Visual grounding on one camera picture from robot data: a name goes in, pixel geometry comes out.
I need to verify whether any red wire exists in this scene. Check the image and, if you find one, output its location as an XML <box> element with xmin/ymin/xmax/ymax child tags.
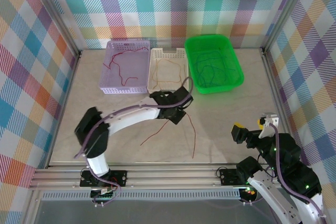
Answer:
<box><xmin>112</xmin><ymin>61</ymin><xmax>139</xmax><ymax>87</ymax></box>
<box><xmin>103</xmin><ymin>46</ymin><xmax>149</xmax><ymax>69</ymax></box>
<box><xmin>140</xmin><ymin>114</ymin><xmax>197</xmax><ymax>158</ymax></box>

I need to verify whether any green plastic basket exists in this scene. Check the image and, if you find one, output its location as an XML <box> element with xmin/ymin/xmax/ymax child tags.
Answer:
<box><xmin>184</xmin><ymin>34</ymin><xmax>245</xmax><ymax>95</ymax></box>

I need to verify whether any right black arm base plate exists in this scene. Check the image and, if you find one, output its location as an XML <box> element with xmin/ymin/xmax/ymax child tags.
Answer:
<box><xmin>219</xmin><ymin>168</ymin><xmax>239</xmax><ymax>186</ymax></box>

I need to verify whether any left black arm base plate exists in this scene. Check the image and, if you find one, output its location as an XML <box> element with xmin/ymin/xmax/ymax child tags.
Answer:
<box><xmin>80</xmin><ymin>170</ymin><xmax>128</xmax><ymax>188</ymax></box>

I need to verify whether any white plastic basket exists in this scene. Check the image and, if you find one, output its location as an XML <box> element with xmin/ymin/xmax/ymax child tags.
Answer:
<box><xmin>147</xmin><ymin>47</ymin><xmax>192</xmax><ymax>95</ymax></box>

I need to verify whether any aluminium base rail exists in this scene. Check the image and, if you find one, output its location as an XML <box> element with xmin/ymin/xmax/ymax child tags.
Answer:
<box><xmin>28</xmin><ymin>164</ymin><xmax>263</xmax><ymax>191</ymax></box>

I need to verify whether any thick yellow wire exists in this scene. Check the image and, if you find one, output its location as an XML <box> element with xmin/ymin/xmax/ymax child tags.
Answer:
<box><xmin>152</xmin><ymin>58</ymin><xmax>184</xmax><ymax>90</ymax></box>

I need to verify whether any purple plastic basket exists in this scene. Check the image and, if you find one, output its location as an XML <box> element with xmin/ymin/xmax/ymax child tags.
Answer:
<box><xmin>100</xmin><ymin>39</ymin><xmax>152</xmax><ymax>96</ymax></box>

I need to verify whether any grey slotted cable duct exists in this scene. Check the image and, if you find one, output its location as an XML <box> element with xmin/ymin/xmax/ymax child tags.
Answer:
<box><xmin>41</xmin><ymin>191</ymin><xmax>242</xmax><ymax>201</ymax></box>

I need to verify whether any small circuit board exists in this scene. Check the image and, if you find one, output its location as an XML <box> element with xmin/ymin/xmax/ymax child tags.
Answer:
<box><xmin>90</xmin><ymin>186</ymin><xmax>118</xmax><ymax>200</ymax></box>
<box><xmin>240</xmin><ymin>186</ymin><xmax>259</xmax><ymax>198</ymax></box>

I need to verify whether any aluminium frame post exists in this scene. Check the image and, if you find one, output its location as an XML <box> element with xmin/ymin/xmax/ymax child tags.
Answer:
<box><xmin>26</xmin><ymin>0</ymin><xmax>82</xmax><ymax>59</ymax></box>
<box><xmin>261</xmin><ymin>0</ymin><xmax>316</xmax><ymax>54</ymax></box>

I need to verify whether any aluminium table side rail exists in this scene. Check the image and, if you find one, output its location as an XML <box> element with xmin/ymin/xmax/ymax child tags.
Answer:
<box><xmin>22</xmin><ymin>50</ymin><xmax>82</xmax><ymax>224</ymax></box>
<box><xmin>261</xmin><ymin>49</ymin><xmax>326</xmax><ymax>209</ymax></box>

